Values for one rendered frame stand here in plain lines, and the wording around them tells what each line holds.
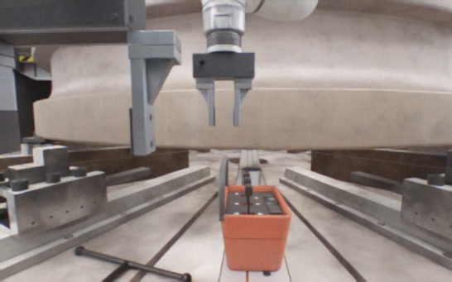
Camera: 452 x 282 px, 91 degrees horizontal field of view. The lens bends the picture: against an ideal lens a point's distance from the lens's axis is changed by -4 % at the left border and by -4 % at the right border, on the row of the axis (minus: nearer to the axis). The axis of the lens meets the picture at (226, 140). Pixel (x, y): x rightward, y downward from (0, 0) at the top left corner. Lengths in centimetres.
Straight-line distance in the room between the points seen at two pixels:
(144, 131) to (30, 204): 118
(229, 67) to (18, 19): 35
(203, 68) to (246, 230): 33
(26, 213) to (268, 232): 112
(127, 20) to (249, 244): 41
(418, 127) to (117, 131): 146
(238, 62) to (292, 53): 75
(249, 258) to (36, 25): 46
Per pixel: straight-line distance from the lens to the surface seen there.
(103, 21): 22
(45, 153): 148
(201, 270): 119
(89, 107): 144
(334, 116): 111
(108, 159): 254
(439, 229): 146
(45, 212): 140
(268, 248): 49
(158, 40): 21
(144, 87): 21
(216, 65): 50
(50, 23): 24
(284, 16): 63
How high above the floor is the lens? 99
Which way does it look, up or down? 6 degrees down
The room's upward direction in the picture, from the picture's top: straight up
